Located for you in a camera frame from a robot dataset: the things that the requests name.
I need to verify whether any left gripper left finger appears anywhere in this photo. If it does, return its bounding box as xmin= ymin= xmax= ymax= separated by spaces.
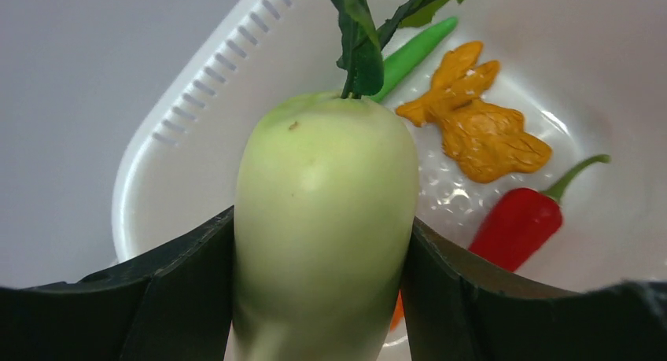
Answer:
xmin=1 ymin=208 xmax=234 ymax=360

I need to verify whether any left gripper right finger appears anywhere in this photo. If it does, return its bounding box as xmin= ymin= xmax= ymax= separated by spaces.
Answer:
xmin=401 ymin=219 xmax=666 ymax=360

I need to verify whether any small orange pumpkin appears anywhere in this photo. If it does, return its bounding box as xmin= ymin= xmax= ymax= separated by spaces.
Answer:
xmin=389 ymin=291 xmax=404 ymax=332

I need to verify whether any white radish with leaves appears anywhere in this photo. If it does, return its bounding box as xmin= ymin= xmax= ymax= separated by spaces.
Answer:
xmin=233 ymin=0 xmax=464 ymax=360

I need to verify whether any red bell pepper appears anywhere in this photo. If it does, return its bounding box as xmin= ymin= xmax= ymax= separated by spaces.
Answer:
xmin=468 ymin=154 xmax=611 ymax=272

